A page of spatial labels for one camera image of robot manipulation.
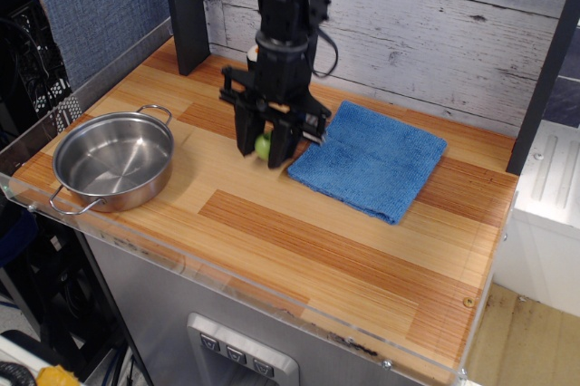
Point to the dark grey right post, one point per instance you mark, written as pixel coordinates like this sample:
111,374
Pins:
555,56

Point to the dark grey post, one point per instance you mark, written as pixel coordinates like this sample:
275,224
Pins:
190,33
555,56

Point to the plush sushi roll toy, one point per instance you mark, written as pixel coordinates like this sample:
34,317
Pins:
251,55

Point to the silver button panel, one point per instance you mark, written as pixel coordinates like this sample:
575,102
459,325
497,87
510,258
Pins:
240,352

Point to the grey toy kitchen cabinet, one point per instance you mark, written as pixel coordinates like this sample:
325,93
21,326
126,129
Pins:
156,304

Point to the green handled grey spatula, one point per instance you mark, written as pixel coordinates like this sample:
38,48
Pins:
263,145

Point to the dark grey left post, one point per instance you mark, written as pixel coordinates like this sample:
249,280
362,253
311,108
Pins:
190,33

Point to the clear acrylic guard rail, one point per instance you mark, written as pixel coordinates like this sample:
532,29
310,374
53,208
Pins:
407,297

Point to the white appliance on right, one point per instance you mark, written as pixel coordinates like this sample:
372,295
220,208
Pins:
539,256

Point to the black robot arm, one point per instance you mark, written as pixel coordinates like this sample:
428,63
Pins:
287,20

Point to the yellow black object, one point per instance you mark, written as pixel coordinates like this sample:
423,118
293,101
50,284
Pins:
56,376

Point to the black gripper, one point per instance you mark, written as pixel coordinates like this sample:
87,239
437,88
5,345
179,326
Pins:
276,90

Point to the black crate with cables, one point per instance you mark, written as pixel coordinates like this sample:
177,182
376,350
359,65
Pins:
33,77

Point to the steel pot with handles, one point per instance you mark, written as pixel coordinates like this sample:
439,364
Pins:
114,162

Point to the blue cloth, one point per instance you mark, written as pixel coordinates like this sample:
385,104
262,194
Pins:
370,162

